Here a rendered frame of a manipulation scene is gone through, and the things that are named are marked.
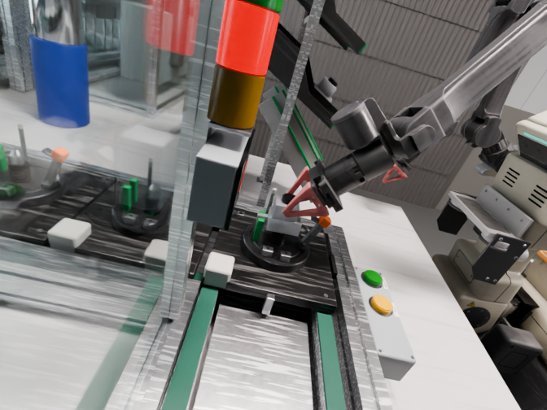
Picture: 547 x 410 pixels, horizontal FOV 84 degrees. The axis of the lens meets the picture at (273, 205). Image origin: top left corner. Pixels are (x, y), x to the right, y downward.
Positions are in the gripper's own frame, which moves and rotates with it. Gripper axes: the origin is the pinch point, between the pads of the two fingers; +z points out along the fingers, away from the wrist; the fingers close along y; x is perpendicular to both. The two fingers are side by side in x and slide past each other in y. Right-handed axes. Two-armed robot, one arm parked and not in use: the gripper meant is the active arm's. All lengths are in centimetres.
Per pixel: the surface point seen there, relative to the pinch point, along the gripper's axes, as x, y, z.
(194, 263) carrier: -3.5, 9.4, 17.0
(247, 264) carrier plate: 3.3, 6.6, 11.1
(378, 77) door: 62, -278, -69
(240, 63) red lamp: -24.6, 21.1, -10.7
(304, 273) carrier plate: 11.7, 5.5, 3.7
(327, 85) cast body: -7.0, -39.4, -17.4
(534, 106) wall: 173, -277, -188
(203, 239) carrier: -3.6, 2.4, 17.2
